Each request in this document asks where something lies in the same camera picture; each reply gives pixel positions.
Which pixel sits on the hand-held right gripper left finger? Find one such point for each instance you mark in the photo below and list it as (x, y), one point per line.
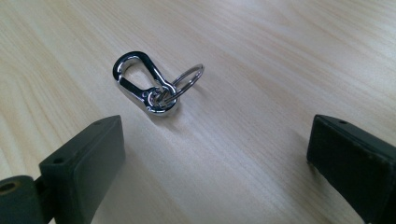
(84, 169)

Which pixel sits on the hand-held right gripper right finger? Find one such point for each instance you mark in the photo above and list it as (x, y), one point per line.
(358, 165)

